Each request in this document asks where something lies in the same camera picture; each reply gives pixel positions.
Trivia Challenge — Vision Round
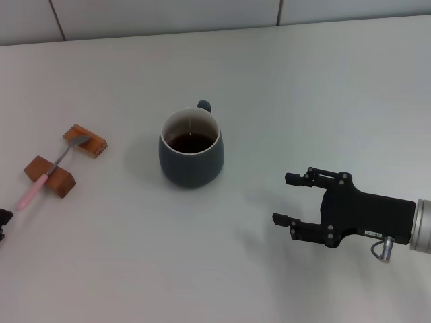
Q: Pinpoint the flat brown wooden block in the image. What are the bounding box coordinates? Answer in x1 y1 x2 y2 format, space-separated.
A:
63 124 108 159

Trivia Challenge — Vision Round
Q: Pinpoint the dark grey ceramic mug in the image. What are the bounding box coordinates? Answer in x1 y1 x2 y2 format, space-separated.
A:
158 99 224 189

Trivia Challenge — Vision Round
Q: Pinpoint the thick brown wooden block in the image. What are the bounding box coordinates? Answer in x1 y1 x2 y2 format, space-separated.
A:
24 155 77 200

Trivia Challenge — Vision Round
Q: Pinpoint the pink handled metal spoon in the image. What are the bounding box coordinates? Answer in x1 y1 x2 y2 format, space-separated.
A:
16 136 91 211

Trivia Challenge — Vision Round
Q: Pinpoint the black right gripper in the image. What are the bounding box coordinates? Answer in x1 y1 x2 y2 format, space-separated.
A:
271 166 417 250

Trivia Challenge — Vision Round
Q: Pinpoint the dark coffee liquid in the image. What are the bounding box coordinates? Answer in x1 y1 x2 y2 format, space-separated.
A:
167 132 215 154

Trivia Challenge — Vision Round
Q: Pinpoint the silver right gripper cable plug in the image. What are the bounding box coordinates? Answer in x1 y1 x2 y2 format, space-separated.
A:
370 236 395 263

